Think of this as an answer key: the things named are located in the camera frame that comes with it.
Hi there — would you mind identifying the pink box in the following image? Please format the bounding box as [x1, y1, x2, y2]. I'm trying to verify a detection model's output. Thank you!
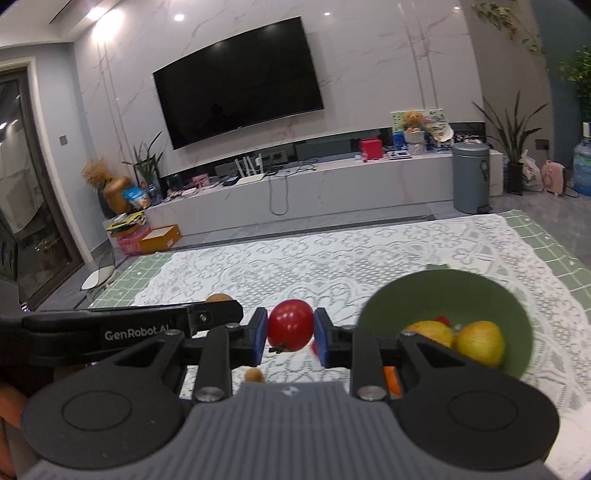
[115, 226, 153, 256]

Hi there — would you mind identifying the blue water bottle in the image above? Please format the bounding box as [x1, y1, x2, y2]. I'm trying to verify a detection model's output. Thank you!
[573, 122, 591, 197]

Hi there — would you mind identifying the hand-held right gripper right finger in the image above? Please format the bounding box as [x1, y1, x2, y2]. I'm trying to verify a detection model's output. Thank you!
[313, 308, 468, 401]

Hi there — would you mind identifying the brown vase with dried grass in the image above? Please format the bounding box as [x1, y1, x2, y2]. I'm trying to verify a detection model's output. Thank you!
[82, 157, 132, 215]

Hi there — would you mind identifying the white router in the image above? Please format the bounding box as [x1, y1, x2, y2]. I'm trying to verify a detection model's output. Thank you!
[233, 155, 265, 185]

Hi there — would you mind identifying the orange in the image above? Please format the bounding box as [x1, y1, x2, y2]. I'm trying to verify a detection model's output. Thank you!
[383, 366, 402, 398]

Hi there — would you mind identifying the white marble media console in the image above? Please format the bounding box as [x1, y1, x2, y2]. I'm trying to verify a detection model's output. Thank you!
[145, 150, 504, 236]

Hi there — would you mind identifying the black cable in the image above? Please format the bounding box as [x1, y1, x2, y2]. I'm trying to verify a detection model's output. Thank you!
[269, 173, 289, 215]

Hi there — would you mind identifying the yellow apple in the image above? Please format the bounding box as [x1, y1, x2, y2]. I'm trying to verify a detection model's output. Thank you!
[453, 320, 506, 368]
[403, 320, 455, 349]

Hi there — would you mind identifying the grey pedal bin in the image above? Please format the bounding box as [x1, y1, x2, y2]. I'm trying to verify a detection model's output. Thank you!
[451, 142, 491, 214]

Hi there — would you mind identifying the colourful picture board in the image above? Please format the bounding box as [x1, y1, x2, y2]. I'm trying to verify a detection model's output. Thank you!
[390, 108, 446, 154]

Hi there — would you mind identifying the potted grass plant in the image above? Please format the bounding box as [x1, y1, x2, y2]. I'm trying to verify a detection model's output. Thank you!
[122, 131, 164, 204]

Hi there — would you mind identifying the green bowl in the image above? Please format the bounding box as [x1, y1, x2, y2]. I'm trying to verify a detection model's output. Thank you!
[358, 269, 534, 380]

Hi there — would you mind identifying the red box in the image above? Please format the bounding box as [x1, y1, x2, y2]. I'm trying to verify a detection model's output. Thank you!
[360, 137, 385, 161]

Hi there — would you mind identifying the hanging vine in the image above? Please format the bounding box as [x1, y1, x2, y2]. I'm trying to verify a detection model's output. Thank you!
[471, 0, 543, 56]

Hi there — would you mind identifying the person's left forearm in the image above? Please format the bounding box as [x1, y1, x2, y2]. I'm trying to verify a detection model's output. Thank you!
[0, 383, 27, 480]

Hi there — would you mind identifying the leafy cabinet plant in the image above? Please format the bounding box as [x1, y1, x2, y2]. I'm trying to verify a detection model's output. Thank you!
[558, 46, 591, 116]

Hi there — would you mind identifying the glass sliding door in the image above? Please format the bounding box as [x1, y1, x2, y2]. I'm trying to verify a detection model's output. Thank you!
[0, 60, 86, 310]

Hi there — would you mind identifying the blue snack bag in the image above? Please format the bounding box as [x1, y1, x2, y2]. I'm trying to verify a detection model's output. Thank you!
[122, 185, 151, 210]

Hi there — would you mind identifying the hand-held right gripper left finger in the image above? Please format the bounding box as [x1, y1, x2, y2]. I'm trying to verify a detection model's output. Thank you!
[108, 308, 269, 403]

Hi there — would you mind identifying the white plastic bag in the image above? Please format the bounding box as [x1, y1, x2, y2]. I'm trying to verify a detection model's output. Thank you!
[521, 150, 544, 192]

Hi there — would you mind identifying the white lace tablecloth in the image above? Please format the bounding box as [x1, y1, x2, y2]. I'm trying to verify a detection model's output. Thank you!
[131, 215, 591, 472]
[90, 209, 591, 324]

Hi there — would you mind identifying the tall potted plant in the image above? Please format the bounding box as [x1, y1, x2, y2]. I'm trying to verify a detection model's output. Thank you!
[472, 90, 550, 195]

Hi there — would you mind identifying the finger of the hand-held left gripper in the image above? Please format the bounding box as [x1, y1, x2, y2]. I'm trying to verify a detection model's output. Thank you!
[134, 299, 245, 337]

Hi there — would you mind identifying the black wall television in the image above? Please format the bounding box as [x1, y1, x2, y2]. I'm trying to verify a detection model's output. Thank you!
[153, 17, 324, 150]

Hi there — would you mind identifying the orange cardboard box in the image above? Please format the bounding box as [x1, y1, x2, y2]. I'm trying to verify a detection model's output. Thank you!
[140, 224, 182, 254]

